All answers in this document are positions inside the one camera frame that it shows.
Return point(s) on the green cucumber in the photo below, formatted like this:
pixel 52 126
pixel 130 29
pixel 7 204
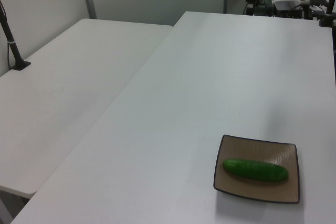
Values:
pixel 256 169

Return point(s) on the brown square ceramic plate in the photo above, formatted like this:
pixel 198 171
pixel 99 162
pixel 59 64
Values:
pixel 262 190

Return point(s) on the white side table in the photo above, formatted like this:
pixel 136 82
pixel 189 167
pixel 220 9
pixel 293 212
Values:
pixel 60 90

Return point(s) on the grey flat device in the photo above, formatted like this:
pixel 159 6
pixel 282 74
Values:
pixel 287 5

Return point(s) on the black pole with clamp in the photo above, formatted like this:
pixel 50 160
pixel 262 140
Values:
pixel 329 11

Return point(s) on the black slanted camera stand pole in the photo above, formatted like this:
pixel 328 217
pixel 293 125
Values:
pixel 11 43

